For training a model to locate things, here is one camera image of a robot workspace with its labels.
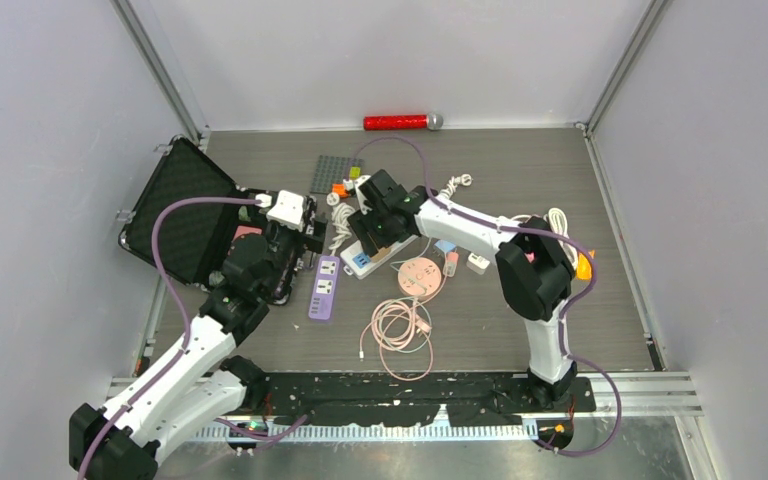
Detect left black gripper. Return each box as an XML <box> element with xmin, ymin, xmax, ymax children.
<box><xmin>247</xmin><ymin>196</ymin><xmax>325</xmax><ymax>298</ymax></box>

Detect beige cube adapter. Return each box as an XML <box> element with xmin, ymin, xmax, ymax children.
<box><xmin>371</xmin><ymin>247</ymin><xmax>390</xmax><ymax>261</ymax></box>

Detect white multicolour power strip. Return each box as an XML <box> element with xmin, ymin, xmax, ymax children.
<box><xmin>339</xmin><ymin>236</ymin><xmax>417</xmax><ymax>280</ymax></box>

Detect salmon pink charger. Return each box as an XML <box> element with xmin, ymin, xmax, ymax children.
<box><xmin>442</xmin><ymin>251</ymin><xmax>459</xmax><ymax>278</ymax></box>

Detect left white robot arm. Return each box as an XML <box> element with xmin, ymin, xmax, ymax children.
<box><xmin>69</xmin><ymin>213</ymin><xmax>327</xmax><ymax>479</ymax></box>

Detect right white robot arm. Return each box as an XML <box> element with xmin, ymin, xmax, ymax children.
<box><xmin>348</xmin><ymin>170</ymin><xmax>578</xmax><ymax>411</ymax></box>

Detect orange curved lego piece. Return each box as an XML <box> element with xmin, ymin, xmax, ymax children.
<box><xmin>332</xmin><ymin>183</ymin><xmax>350</xmax><ymax>199</ymax></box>

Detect purple power strip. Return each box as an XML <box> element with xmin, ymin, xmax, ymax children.
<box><xmin>308</xmin><ymin>255</ymin><xmax>341</xmax><ymax>322</ymax></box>

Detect light blue charger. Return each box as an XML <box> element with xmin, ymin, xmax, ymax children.
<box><xmin>433</xmin><ymin>240</ymin><xmax>457</xmax><ymax>257</ymax></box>

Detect pink round power socket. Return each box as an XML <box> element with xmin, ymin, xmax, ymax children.
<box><xmin>397</xmin><ymin>257</ymin><xmax>444</xmax><ymax>300</ymax></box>

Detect grey lego baseplate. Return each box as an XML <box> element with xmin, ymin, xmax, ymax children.
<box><xmin>309</xmin><ymin>155</ymin><xmax>365</xmax><ymax>195</ymax></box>

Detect black poker chip case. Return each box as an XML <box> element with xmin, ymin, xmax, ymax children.
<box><xmin>119</xmin><ymin>136</ymin><xmax>318</xmax><ymax>305</ymax></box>

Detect red glitter microphone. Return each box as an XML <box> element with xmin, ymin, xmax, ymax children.
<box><xmin>362</xmin><ymin>112</ymin><xmax>444</xmax><ymax>131</ymax></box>

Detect white USB power strip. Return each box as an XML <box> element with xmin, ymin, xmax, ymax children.
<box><xmin>466</xmin><ymin>253</ymin><xmax>490</xmax><ymax>275</ymax></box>

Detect orange small object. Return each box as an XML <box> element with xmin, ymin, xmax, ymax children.
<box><xmin>576</xmin><ymin>250</ymin><xmax>595</xmax><ymax>281</ymax></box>

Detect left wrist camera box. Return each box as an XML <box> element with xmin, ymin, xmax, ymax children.
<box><xmin>266</xmin><ymin>190</ymin><xmax>307</xmax><ymax>232</ymax></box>

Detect white coiled cord with plug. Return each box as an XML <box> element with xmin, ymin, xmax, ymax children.
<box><xmin>325</xmin><ymin>192</ymin><xmax>357</xmax><ymax>256</ymax></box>

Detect pink coiled cable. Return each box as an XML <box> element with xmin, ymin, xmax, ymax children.
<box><xmin>358</xmin><ymin>296</ymin><xmax>436</xmax><ymax>383</ymax></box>

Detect white cable bundle right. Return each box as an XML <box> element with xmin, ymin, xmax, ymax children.
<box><xmin>545</xmin><ymin>207</ymin><xmax>574</xmax><ymax>243</ymax></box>

